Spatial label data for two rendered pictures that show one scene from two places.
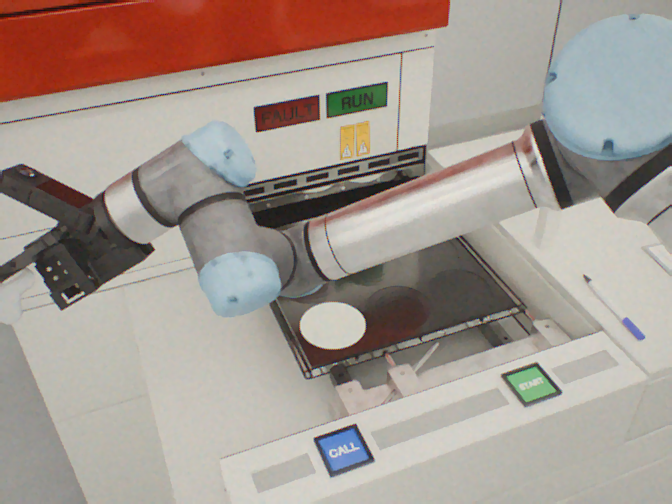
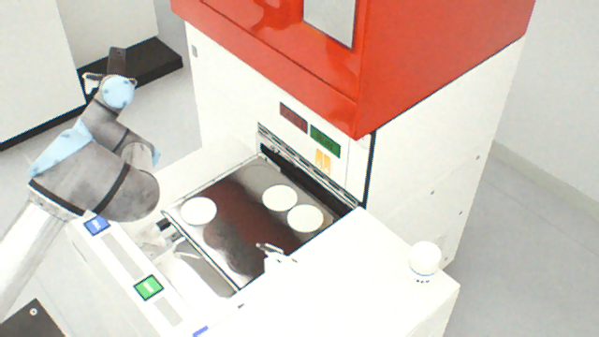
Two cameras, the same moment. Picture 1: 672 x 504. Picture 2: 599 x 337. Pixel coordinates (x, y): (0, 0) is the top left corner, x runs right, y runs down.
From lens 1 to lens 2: 1.38 m
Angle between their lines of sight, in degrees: 51
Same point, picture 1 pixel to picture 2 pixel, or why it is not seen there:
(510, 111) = not seen: outside the picture
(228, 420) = not seen: hidden behind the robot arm
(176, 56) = (238, 51)
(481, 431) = (115, 271)
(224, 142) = (107, 86)
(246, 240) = (87, 120)
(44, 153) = (211, 53)
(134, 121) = (238, 66)
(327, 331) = (193, 210)
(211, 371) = (181, 184)
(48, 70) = (201, 23)
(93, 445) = not seen: hidden behind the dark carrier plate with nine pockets
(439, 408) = (128, 254)
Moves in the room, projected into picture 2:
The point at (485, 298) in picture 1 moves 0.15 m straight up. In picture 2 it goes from (241, 272) to (238, 237)
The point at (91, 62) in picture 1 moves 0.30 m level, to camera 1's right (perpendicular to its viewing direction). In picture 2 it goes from (212, 31) to (242, 92)
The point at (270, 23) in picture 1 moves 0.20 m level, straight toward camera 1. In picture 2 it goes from (271, 66) to (197, 86)
